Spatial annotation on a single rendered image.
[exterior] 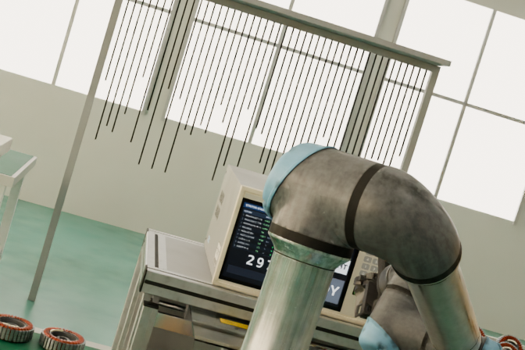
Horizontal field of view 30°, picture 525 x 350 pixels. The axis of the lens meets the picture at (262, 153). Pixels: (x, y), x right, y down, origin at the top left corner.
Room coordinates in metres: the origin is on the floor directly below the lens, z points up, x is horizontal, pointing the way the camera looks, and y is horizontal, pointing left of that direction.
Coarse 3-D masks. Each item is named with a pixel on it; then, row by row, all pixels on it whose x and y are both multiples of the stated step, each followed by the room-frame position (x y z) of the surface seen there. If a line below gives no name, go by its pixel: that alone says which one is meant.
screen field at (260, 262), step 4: (248, 256) 1.89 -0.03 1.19; (252, 256) 1.89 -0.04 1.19; (256, 256) 1.89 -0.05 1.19; (248, 260) 1.89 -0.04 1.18; (252, 260) 1.89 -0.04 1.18; (256, 260) 1.89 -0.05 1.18; (260, 260) 1.89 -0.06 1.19; (264, 260) 1.89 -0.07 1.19; (268, 260) 1.89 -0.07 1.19; (244, 264) 1.89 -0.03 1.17; (248, 264) 1.89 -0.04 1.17; (252, 264) 1.89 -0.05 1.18; (256, 264) 1.89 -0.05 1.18; (260, 264) 1.89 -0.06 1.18; (264, 264) 1.89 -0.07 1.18; (268, 264) 1.90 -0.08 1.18; (260, 268) 1.89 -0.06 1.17; (264, 268) 1.89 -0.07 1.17
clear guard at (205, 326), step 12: (192, 312) 1.82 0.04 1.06; (204, 312) 1.85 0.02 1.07; (216, 312) 1.88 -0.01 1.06; (192, 324) 1.74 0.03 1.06; (204, 324) 1.76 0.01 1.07; (216, 324) 1.79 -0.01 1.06; (228, 324) 1.81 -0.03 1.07; (204, 336) 1.68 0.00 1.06; (216, 336) 1.71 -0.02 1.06; (228, 336) 1.73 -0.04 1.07; (240, 336) 1.76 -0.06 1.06; (192, 348) 1.64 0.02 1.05; (204, 348) 1.64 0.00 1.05; (216, 348) 1.65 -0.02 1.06; (228, 348) 1.66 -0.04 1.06; (240, 348) 1.67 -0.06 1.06
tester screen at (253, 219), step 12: (252, 204) 1.89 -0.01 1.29; (240, 216) 1.88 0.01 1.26; (252, 216) 1.89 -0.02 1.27; (264, 216) 1.89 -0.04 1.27; (240, 228) 1.89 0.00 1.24; (252, 228) 1.89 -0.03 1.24; (264, 228) 1.89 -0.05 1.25; (240, 240) 1.89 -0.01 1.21; (252, 240) 1.89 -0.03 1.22; (264, 240) 1.89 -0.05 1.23; (240, 252) 1.89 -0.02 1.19; (252, 252) 1.89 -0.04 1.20; (264, 252) 1.89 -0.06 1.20; (240, 264) 1.89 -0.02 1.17; (228, 276) 1.89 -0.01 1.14; (240, 276) 1.89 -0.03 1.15; (336, 276) 1.91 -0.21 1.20
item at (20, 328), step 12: (0, 324) 2.27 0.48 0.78; (12, 324) 2.33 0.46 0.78; (24, 324) 2.34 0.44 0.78; (0, 336) 2.27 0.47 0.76; (12, 336) 2.28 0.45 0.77; (24, 336) 2.29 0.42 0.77; (48, 336) 2.30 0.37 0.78; (60, 336) 2.35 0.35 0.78; (72, 336) 2.37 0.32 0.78; (48, 348) 2.29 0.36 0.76; (60, 348) 2.29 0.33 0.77; (72, 348) 2.30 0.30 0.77
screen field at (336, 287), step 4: (332, 280) 1.91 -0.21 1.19; (336, 280) 1.91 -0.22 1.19; (340, 280) 1.92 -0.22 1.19; (344, 280) 1.92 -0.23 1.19; (332, 284) 1.91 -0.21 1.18; (336, 284) 1.91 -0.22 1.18; (340, 284) 1.92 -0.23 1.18; (332, 288) 1.91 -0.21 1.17; (336, 288) 1.92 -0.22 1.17; (340, 288) 1.92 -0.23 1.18; (328, 292) 1.91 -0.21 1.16; (332, 292) 1.91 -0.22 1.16; (336, 292) 1.92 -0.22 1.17; (340, 292) 1.92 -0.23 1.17; (328, 296) 1.91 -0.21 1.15; (332, 296) 1.91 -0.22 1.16; (336, 296) 1.92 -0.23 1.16; (328, 300) 1.91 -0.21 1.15; (332, 300) 1.92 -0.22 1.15; (336, 300) 1.92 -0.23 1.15
